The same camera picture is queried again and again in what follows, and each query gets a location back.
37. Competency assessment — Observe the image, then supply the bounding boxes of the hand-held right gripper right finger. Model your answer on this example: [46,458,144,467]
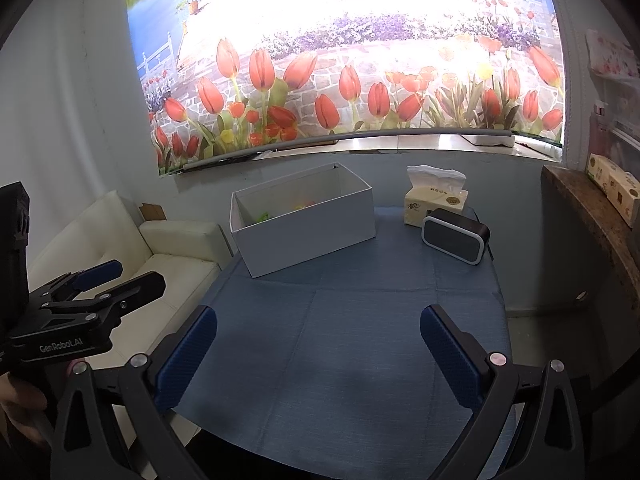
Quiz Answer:
[419,304,593,480]

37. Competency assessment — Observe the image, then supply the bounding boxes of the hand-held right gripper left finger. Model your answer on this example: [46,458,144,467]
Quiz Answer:
[50,304,219,480]

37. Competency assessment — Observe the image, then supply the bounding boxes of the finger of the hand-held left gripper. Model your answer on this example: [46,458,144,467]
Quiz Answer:
[30,259,123,307]
[42,271,167,331]

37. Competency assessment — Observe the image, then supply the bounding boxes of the white cardboard box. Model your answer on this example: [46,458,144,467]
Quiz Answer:
[229,161,377,279]

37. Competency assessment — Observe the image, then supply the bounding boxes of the person's left hand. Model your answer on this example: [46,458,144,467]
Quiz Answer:
[0,372,51,446]

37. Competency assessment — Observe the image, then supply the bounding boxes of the white leather sofa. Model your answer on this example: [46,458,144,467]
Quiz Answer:
[25,191,233,461]

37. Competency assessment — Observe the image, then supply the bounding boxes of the blue tablecloth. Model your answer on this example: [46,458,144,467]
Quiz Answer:
[172,205,518,480]

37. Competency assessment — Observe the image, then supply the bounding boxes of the black grey speaker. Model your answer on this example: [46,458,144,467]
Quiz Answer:
[421,207,492,265]

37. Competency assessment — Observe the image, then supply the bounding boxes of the yellow tissue box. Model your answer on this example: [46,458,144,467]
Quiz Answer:
[402,165,471,229]

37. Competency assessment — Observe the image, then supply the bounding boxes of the brown stone counter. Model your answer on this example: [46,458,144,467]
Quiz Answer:
[540,164,640,321]

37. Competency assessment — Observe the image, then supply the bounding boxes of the boxes on side shelf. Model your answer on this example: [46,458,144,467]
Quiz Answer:
[586,154,640,228]

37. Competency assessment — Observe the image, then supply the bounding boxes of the pink floral packet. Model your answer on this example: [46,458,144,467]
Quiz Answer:
[585,29,640,81]

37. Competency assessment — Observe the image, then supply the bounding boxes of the tulip wall poster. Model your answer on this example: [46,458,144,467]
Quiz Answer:
[122,0,568,177]

